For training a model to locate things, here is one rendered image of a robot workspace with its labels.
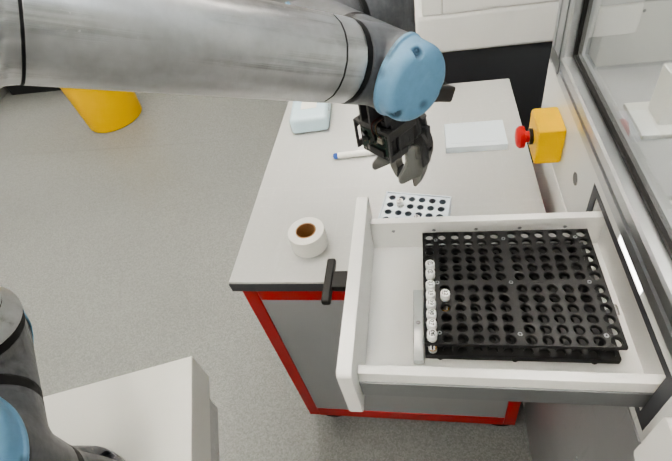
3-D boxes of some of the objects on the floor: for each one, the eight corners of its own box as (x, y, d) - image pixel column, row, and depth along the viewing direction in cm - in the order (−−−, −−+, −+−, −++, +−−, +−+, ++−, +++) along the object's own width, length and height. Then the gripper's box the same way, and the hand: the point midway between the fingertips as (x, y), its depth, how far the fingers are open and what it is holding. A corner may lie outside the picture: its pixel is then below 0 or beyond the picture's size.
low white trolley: (312, 428, 138) (227, 282, 85) (336, 263, 181) (289, 97, 128) (516, 441, 127) (565, 281, 73) (490, 261, 169) (509, 77, 116)
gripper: (336, 77, 64) (357, 188, 79) (395, 100, 57) (406, 217, 72) (378, 50, 67) (391, 161, 82) (439, 69, 60) (441, 186, 75)
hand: (409, 172), depth 77 cm, fingers open, 3 cm apart
